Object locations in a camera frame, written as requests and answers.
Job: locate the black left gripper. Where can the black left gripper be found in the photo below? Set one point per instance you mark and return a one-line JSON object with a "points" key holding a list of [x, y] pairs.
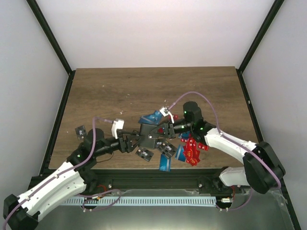
{"points": [[129, 148]]}

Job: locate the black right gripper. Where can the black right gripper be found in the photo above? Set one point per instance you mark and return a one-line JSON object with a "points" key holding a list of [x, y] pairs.
{"points": [[171, 133]]}

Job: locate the black leather card holder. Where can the black leather card holder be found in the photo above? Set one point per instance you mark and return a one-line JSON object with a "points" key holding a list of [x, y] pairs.
{"points": [[147, 140]]}

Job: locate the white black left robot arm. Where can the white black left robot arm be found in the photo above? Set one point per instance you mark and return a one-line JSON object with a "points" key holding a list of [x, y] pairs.
{"points": [[72, 178]]}

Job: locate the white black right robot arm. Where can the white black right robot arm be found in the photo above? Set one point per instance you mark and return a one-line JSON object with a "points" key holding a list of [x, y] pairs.
{"points": [[261, 168]]}

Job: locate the blue card top of pile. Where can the blue card top of pile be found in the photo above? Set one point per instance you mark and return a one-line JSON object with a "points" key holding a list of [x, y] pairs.
{"points": [[152, 119]]}

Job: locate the blue card beside red cards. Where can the blue card beside red cards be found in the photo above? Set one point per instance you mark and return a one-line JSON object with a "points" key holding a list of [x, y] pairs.
{"points": [[180, 154]]}

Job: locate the blue card near table edge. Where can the blue card near table edge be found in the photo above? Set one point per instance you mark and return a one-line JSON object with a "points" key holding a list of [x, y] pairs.
{"points": [[165, 164]]}

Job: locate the red VIP card front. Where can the red VIP card front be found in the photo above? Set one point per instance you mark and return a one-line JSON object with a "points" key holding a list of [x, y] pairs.
{"points": [[192, 155]]}

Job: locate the lone black VIP card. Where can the lone black VIP card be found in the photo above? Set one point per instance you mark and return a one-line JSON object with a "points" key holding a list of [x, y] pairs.
{"points": [[80, 132]]}

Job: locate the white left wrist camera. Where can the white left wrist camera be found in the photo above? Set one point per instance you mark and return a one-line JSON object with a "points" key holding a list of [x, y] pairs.
{"points": [[117, 124]]}

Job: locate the black front frame rail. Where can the black front frame rail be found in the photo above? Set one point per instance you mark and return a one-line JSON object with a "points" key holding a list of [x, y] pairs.
{"points": [[205, 181]]}

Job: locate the light blue slotted cable duct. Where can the light blue slotted cable duct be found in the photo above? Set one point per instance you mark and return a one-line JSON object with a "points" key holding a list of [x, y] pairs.
{"points": [[194, 201]]}

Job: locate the black left frame post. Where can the black left frame post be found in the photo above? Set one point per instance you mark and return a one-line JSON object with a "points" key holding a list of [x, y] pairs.
{"points": [[49, 34]]}

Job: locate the black aluminium frame post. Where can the black aluminium frame post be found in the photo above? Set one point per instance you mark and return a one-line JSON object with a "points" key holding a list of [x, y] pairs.
{"points": [[274, 9]]}

